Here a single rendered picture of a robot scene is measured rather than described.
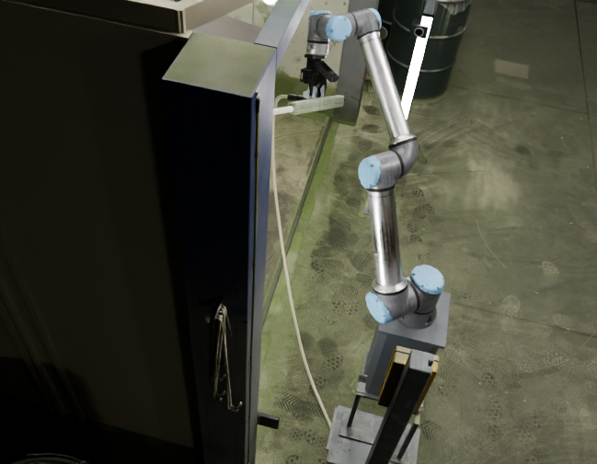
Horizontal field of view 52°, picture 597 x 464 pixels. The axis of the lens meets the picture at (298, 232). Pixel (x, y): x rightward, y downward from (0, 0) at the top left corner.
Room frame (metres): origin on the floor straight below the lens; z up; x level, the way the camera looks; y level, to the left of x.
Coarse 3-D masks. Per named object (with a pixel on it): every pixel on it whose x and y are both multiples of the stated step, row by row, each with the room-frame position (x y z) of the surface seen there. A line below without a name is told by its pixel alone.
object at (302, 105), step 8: (288, 96) 2.20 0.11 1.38; (296, 96) 2.17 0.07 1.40; (328, 96) 2.16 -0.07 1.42; (336, 96) 2.16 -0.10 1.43; (288, 104) 1.99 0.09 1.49; (296, 104) 1.97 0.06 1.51; (304, 104) 2.00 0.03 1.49; (312, 104) 2.03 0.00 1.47; (320, 104) 2.07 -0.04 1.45; (328, 104) 2.10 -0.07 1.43; (336, 104) 2.13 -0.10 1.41; (280, 112) 1.90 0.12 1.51; (288, 112) 1.97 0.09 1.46; (296, 112) 1.96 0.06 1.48; (304, 112) 1.99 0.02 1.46
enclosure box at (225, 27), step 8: (224, 16) 2.28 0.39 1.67; (208, 24) 2.19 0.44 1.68; (216, 24) 2.21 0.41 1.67; (224, 24) 2.22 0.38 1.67; (232, 24) 2.24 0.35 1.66; (240, 24) 2.26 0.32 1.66; (248, 24) 2.27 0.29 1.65; (192, 32) 2.11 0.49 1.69; (200, 32) 2.12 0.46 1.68; (208, 32) 2.14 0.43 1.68; (216, 32) 2.15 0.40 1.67; (224, 32) 2.17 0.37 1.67; (232, 32) 2.18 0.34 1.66; (240, 32) 2.20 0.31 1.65; (248, 32) 2.22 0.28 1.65; (256, 32) 2.23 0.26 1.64; (240, 40) 2.15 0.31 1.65; (248, 40) 2.17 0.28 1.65
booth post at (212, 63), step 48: (192, 48) 1.08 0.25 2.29; (240, 48) 1.10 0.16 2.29; (192, 96) 0.95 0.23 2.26; (240, 96) 0.94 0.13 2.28; (192, 144) 0.96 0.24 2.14; (240, 144) 0.94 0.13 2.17; (192, 192) 0.96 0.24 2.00; (240, 192) 0.94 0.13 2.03; (192, 240) 0.96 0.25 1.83; (240, 240) 0.94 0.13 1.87; (192, 288) 0.96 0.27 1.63; (240, 288) 0.94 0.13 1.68; (192, 336) 0.96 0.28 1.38; (240, 336) 0.94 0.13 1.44; (240, 384) 0.94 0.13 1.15; (240, 432) 0.94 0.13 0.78
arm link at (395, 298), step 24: (360, 168) 1.80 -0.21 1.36; (384, 168) 1.76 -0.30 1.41; (384, 192) 1.72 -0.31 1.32; (384, 216) 1.68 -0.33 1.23; (384, 240) 1.64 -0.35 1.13; (384, 264) 1.60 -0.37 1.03; (384, 288) 1.55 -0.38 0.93; (408, 288) 1.60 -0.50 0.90; (384, 312) 1.48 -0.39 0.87; (408, 312) 1.53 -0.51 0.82
